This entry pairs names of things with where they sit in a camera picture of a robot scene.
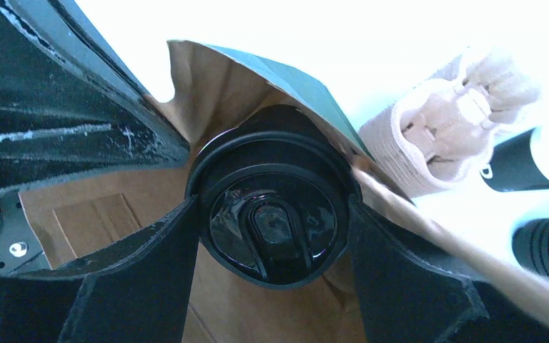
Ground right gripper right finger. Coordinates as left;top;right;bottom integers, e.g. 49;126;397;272
349;196;549;342

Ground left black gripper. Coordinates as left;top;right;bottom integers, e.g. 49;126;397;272
0;194;49;276

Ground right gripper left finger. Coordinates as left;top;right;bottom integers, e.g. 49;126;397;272
0;197;199;342

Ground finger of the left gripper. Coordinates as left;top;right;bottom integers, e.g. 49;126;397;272
0;1;189;197

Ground green paper bag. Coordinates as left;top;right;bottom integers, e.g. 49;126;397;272
21;41;549;342

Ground black cup lid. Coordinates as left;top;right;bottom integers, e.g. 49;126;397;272
185;130;360;289

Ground black paper coffee cup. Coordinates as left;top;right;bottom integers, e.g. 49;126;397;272
231;104;327;142

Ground brown pulp cup carrier stack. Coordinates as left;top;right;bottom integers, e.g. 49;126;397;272
359;47;542;198

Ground stack of paper cups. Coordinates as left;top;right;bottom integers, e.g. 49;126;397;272
480;123;549;192

